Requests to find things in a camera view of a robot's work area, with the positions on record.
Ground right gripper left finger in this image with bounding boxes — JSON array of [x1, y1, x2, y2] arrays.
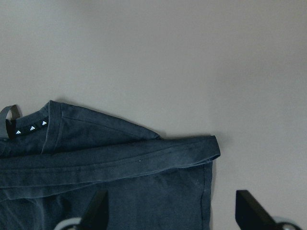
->
[[80, 190, 108, 230]]

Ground black t-shirt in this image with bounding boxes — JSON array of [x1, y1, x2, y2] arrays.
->
[[0, 101, 220, 230]]

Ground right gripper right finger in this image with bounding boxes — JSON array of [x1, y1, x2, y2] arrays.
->
[[236, 190, 279, 230]]

